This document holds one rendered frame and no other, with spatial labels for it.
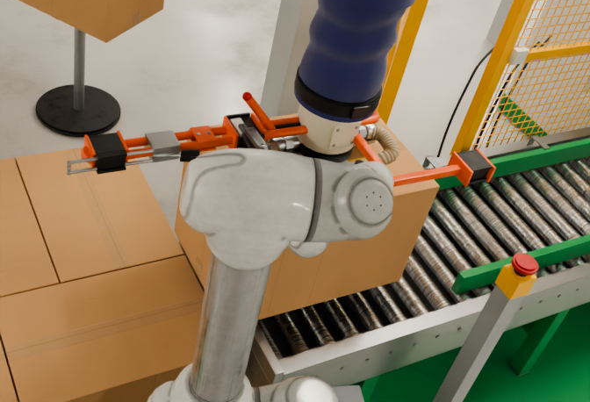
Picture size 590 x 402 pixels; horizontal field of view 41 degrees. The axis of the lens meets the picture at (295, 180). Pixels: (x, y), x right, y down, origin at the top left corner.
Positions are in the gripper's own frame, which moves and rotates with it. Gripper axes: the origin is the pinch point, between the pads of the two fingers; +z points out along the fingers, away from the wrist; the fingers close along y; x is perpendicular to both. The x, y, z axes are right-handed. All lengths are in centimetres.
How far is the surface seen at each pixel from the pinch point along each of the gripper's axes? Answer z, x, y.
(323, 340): -25, 27, 65
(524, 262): -50, 63, 16
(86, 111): 165, 10, 116
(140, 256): 23, -13, 65
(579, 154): 22, 179, 61
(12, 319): 11, -55, 65
